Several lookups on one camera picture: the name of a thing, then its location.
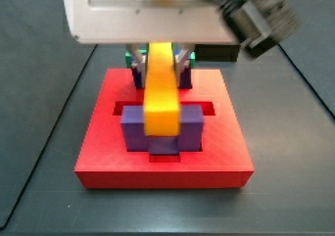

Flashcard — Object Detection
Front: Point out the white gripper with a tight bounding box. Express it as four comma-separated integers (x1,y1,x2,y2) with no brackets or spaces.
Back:
62,0,236,72

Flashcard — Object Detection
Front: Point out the yellow rectangular block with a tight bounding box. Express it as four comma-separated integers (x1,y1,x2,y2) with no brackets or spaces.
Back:
144,43,180,136

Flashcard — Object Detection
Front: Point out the red slotted board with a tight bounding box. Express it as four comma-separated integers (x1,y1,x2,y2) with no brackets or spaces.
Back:
74,69,253,189

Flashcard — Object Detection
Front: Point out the purple U-shaped block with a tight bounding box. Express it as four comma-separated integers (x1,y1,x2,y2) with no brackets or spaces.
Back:
120,105,204,156

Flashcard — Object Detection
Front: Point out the black angled bracket holder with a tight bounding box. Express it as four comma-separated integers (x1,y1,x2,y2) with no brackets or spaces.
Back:
194,44,238,62

